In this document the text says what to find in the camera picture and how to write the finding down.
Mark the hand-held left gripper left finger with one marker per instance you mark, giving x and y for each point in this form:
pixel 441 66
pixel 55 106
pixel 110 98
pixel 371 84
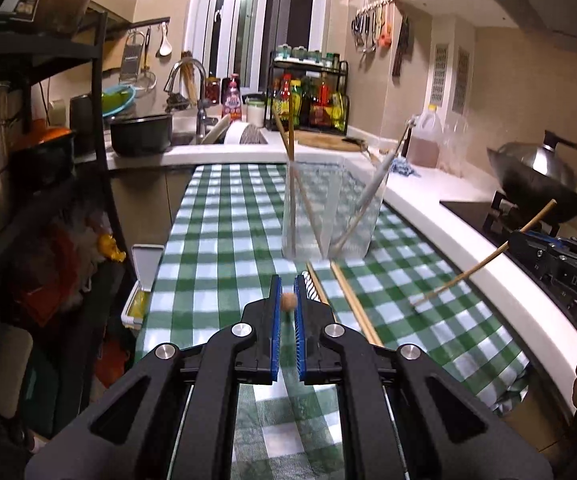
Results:
pixel 274 330

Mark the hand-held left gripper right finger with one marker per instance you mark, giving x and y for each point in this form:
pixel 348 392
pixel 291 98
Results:
pixel 301 330

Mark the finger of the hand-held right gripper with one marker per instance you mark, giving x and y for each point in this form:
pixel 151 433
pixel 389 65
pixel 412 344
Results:
pixel 528 260
pixel 533 241

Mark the wooden chopstick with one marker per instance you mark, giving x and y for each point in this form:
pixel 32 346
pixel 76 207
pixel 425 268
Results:
pixel 346 227
pixel 351 302
pixel 318 284
pixel 458 277
pixel 288 301
pixel 361 305
pixel 283 140

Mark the clear plastic utensil holder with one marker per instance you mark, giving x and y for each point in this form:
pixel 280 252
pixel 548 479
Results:
pixel 356 237

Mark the black wok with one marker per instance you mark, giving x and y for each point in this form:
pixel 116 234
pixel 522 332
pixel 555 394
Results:
pixel 543 190

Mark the black gas stove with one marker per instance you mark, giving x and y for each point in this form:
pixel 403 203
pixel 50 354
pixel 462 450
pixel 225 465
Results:
pixel 473 212

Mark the steel wok lid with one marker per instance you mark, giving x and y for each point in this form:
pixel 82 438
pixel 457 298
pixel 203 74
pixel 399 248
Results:
pixel 543 157

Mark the green checkered tablecloth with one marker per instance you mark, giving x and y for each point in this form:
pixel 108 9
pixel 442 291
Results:
pixel 228 240

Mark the clear plastic bottle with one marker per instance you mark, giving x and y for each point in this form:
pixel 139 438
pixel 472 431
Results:
pixel 458 145

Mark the plastic oil jug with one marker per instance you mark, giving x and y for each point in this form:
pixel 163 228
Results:
pixel 426 145

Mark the white plastic box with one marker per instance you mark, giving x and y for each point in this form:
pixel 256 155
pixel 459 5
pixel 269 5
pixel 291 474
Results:
pixel 141 270

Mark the blue cloth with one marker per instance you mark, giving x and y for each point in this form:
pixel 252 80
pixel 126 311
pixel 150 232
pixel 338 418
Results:
pixel 406 167

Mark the yellow toy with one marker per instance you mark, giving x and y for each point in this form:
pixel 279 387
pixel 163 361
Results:
pixel 111 247

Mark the round wooden cutting board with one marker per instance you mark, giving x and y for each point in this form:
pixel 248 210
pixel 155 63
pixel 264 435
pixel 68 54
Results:
pixel 326 141

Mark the white plate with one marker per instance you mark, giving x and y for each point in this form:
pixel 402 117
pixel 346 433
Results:
pixel 238 132

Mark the white jar dark lid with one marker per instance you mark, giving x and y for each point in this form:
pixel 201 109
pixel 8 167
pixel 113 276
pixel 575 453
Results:
pixel 255 112

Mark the fluffy brown duster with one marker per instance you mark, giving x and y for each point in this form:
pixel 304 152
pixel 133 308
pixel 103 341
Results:
pixel 68 255

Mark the yellow green packet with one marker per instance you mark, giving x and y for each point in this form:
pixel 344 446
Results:
pixel 339 110

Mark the yellow labelled bottle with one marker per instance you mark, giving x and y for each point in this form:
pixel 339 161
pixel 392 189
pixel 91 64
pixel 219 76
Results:
pixel 296 102

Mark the red oil bottle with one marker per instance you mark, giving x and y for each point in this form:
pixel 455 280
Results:
pixel 323 102

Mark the dark sauce bottle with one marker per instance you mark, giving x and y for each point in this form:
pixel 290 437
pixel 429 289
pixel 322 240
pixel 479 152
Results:
pixel 308 100

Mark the pink dish soap bottle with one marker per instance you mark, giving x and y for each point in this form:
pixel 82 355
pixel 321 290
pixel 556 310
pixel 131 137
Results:
pixel 232 102

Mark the red capped sauce bottle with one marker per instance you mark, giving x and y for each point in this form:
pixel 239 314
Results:
pixel 284 97

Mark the black hanging tool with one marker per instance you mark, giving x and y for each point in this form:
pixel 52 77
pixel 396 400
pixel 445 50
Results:
pixel 401 47

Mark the black cooking pot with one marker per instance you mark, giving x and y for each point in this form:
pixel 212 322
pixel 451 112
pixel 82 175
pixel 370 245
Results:
pixel 141 135

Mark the black spice rack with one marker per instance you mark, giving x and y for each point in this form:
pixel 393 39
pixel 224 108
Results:
pixel 346 90

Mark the red jar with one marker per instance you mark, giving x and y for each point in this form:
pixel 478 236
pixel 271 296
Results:
pixel 212 91

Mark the orange hanging brush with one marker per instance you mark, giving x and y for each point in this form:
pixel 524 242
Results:
pixel 384 35

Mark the wooden spatulas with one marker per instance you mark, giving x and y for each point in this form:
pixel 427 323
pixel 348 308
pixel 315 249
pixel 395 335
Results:
pixel 189 77

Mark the hanging metal tools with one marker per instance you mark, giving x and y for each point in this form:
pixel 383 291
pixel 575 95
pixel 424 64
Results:
pixel 366 27

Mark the row of spice jars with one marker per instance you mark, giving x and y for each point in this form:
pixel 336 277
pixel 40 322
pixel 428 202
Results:
pixel 308 54

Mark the steel faucet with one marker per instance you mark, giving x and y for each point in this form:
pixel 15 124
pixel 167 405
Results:
pixel 188 67

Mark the green plastic colander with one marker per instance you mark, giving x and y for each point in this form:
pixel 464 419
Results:
pixel 118 100

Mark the metal strainer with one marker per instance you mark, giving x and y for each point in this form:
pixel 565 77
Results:
pixel 146 82

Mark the dark grey cup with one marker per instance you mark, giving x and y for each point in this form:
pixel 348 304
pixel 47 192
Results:
pixel 81 125

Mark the small black pot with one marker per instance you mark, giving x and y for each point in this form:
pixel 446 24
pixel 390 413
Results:
pixel 43 160

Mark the orange lid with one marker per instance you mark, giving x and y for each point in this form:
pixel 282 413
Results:
pixel 51 132

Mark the black shelf rack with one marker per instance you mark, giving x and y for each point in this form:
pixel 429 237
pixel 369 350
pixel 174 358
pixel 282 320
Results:
pixel 101 85

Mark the white ladle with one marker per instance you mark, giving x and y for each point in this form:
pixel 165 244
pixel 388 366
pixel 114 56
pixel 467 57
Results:
pixel 164 47

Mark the metal grater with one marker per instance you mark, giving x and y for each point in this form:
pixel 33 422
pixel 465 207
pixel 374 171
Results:
pixel 131 62

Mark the window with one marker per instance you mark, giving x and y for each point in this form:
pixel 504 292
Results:
pixel 248 20

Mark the brown bowl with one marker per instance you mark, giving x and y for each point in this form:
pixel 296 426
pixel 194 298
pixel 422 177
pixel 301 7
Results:
pixel 66 7

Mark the wall vent grille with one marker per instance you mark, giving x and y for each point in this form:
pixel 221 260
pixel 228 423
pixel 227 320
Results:
pixel 439 75
pixel 461 80

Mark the white wall socket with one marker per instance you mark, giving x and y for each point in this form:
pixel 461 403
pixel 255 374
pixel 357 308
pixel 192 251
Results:
pixel 56 108

